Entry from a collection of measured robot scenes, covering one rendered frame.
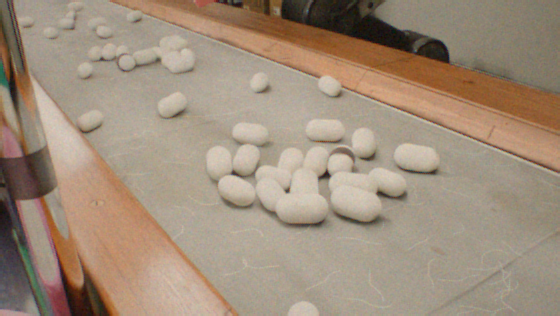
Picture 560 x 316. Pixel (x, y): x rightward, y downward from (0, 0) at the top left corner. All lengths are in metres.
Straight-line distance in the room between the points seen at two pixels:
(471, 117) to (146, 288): 0.35
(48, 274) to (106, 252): 0.05
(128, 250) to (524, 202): 0.28
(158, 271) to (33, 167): 0.09
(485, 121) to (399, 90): 0.11
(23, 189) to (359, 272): 0.19
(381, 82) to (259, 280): 0.34
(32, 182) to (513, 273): 0.27
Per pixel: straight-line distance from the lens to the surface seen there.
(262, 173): 0.40
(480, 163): 0.47
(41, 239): 0.27
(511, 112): 0.52
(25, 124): 0.24
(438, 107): 0.54
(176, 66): 0.71
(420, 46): 1.23
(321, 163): 0.41
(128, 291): 0.29
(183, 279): 0.29
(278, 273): 0.32
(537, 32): 2.70
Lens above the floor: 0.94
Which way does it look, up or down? 27 degrees down
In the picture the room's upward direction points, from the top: 2 degrees counter-clockwise
